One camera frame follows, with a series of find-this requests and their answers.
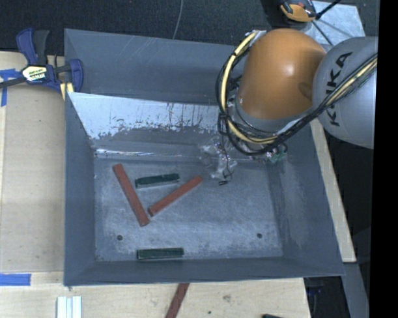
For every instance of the red-brown flat block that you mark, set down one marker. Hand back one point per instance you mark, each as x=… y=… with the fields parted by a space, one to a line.
x=131 y=195
x=176 y=304
x=175 y=196

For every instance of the grey metal bin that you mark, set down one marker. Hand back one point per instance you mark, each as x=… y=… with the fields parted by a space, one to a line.
x=197 y=220

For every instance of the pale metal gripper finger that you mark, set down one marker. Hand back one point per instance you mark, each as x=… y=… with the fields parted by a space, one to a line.
x=209 y=153
x=222 y=169

